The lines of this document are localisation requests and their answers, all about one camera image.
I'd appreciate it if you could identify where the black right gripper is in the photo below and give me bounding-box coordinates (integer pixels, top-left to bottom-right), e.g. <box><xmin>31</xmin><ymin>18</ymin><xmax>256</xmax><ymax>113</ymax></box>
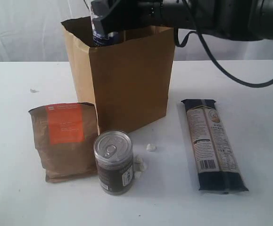
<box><xmin>91</xmin><ymin>0</ymin><xmax>174</xmax><ymax>34</ymax></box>

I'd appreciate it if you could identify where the brown pouch orange label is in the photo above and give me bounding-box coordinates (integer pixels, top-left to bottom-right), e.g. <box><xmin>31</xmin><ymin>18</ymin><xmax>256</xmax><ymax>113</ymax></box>
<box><xmin>29</xmin><ymin>103</ymin><xmax>98</xmax><ymax>183</ymax></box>

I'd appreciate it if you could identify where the dark jar pull-tab lid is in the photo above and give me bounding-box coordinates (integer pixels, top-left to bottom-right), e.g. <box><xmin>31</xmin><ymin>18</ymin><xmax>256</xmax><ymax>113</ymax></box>
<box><xmin>93</xmin><ymin>130</ymin><xmax>134</xmax><ymax>195</ymax></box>

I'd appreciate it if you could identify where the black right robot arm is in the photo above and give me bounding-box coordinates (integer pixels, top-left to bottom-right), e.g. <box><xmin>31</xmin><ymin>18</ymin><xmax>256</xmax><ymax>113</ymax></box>
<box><xmin>91</xmin><ymin>0</ymin><xmax>273</xmax><ymax>41</ymax></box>

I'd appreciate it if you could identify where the brown paper shopping bag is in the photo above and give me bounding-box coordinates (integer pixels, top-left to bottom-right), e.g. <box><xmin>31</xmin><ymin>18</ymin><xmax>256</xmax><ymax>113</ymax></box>
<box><xmin>61</xmin><ymin>17</ymin><xmax>175</xmax><ymax>133</ymax></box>

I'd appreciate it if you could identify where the small white table scrap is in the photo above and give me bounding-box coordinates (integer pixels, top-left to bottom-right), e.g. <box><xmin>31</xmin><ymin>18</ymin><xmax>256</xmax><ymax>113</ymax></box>
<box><xmin>30</xmin><ymin>89</ymin><xmax>39</xmax><ymax>93</ymax></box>

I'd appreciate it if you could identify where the black noodle packet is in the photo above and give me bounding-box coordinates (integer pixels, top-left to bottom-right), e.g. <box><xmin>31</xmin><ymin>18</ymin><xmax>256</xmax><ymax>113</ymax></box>
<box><xmin>182</xmin><ymin>99</ymin><xmax>248</xmax><ymax>194</ymax></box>

